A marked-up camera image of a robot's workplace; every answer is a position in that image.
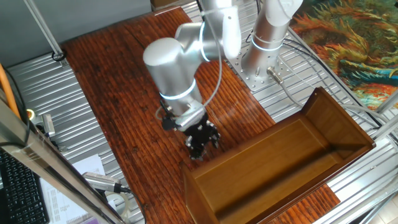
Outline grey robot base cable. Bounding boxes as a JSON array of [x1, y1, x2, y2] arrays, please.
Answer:
[[266, 67, 398, 125]]

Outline black cable by beam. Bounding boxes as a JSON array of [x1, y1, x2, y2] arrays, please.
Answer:
[[0, 67, 32, 149]]

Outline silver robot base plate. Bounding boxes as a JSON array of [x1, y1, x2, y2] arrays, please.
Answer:
[[226, 46, 293, 91]]

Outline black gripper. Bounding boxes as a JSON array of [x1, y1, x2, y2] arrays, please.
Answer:
[[185, 113, 221, 160]]

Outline slanted aluminium pole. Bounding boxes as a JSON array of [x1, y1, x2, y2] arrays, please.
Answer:
[[23, 0, 68, 62]]

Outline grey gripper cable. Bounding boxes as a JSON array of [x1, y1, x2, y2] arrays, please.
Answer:
[[200, 9, 223, 110]]

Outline black base cables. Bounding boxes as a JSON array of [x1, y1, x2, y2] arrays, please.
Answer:
[[245, 0, 382, 129]]

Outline clear tape roll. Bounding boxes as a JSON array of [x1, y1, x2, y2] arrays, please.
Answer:
[[104, 191, 131, 223]]

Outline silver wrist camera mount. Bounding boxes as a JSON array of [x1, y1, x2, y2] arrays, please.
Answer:
[[155, 102, 208, 131]]

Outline aluminium frame strut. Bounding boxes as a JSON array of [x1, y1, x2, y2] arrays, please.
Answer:
[[371, 90, 398, 141]]

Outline colourful painted cloth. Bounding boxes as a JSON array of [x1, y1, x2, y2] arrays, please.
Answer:
[[290, 0, 398, 110]]

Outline orange tube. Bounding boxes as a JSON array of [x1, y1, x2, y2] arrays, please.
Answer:
[[0, 63, 21, 119]]

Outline black depth camera cable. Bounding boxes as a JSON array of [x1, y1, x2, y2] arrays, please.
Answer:
[[119, 185, 147, 224]]

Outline printed paper sheet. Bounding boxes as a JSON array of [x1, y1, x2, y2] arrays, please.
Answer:
[[40, 154, 106, 224]]

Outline black keyboard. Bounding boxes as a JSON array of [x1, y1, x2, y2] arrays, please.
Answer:
[[0, 151, 50, 224]]

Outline wood grain table mat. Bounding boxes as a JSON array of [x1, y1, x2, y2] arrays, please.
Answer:
[[62, 7, 341, 224]]

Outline metal frame beam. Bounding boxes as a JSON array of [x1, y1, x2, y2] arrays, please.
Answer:
[[0, 99, 125, 224]]

